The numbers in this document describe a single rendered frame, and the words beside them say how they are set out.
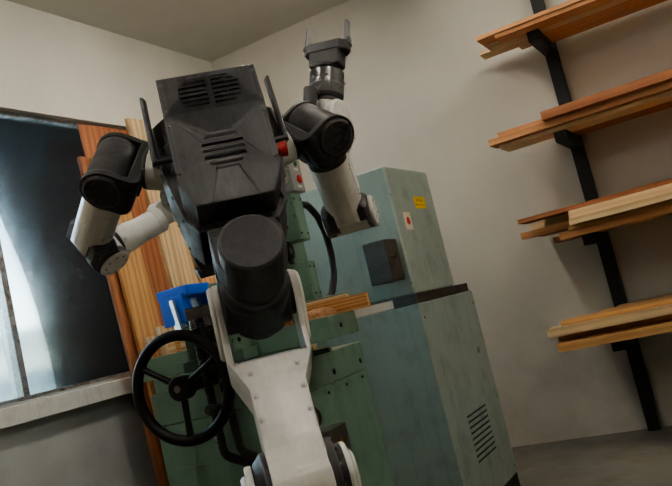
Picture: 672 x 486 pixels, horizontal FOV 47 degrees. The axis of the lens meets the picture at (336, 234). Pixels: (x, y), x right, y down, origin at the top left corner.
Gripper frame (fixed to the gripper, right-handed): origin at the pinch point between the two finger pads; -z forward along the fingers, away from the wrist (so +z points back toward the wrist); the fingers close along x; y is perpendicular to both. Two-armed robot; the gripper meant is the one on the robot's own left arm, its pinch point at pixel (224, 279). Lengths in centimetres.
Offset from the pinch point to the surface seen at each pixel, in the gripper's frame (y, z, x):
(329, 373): 6.0, -40.5, 13.2
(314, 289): 25.3, -22.8, 11.4
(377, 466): 8, -79, 13
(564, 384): 168, -187, 53
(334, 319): -4.6, -17.3, 26.5
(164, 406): -14.4, -26.1, -26.9
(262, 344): -9.1, -17.0, 6.6
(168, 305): 74, -39, -72
